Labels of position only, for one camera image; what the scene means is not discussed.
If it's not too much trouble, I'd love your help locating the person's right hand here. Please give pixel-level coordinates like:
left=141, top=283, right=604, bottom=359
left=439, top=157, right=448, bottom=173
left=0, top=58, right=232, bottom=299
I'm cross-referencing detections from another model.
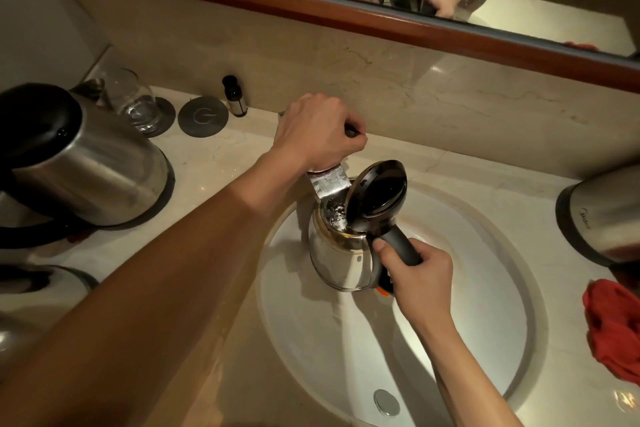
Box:
left=372, top=237, right=456, bottom=337

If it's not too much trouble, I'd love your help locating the person's left hand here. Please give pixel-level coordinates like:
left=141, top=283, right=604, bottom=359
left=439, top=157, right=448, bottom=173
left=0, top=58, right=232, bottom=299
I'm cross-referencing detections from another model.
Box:
left=272, top=93, right=369, bottom=174

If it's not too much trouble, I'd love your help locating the steel kettle with lid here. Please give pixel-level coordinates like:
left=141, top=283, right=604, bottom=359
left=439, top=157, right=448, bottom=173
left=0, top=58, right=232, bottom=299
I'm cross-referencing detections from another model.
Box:
left=308, top=160, right=422, bottom=297

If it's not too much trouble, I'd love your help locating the chrome faucet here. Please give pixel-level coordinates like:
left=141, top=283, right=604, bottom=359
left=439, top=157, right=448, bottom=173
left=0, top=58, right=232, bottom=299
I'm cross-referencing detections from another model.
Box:
left=278, top=110, right=369, bottom=205

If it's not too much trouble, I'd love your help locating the person's right forearm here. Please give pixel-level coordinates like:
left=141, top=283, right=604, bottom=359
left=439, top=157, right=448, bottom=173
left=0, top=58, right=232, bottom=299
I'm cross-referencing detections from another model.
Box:
left=400, top=303, right=524, bottom=427

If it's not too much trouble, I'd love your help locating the person's left forearm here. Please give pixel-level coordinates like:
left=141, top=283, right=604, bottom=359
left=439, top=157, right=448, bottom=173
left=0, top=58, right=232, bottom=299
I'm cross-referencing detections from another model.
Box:
left=0, top=144, right=313, bottom=427

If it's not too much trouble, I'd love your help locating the white sink basin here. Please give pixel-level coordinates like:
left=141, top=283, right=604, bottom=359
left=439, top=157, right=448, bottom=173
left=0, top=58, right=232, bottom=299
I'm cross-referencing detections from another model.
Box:
left=255, top=180, right=544, bottom=427

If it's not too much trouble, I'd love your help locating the small dark bottle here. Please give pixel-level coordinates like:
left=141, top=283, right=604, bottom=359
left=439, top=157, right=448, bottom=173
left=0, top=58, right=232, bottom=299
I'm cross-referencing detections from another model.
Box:
left=221, top=75, right=249, bottom=118

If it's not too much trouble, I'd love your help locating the chrome sink overflow cap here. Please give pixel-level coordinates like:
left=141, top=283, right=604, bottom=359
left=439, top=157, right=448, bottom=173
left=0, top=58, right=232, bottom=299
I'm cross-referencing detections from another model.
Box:
left=373, top=389, right=401, bottom=417

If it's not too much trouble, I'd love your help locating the round grey coaster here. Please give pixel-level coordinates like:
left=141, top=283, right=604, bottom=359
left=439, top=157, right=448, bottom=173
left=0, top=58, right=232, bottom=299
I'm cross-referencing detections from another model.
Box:
left=142, top=96, right=177, bottom=138
left=178, top=95, right=229, bottom=135

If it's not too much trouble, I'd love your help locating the steel kettle with black rim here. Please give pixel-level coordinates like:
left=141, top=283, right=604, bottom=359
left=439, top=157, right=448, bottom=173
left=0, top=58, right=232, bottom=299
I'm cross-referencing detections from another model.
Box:
left=555, top=164, right=640, bottom=287

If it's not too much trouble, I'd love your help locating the clear drinking glass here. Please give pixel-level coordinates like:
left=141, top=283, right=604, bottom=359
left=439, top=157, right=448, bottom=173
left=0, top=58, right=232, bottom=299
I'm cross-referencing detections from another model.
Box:
left=96, top=66, right=160, bottom=135

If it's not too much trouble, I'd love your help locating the red cloth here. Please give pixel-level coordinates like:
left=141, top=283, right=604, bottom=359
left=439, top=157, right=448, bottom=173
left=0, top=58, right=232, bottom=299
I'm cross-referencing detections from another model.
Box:
left=581, top=279, right=640, bottom=383

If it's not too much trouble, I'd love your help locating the large steel kettle black lid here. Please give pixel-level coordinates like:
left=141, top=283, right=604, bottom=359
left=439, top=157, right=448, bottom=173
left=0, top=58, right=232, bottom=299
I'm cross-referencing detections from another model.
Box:
left=0, top=83, right=176, bottom=249

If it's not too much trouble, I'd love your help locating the steel electric kettle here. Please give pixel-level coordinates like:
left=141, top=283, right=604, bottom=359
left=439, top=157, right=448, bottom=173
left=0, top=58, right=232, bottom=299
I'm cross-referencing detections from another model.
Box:
left=0, top=264, right=101, bottom=372

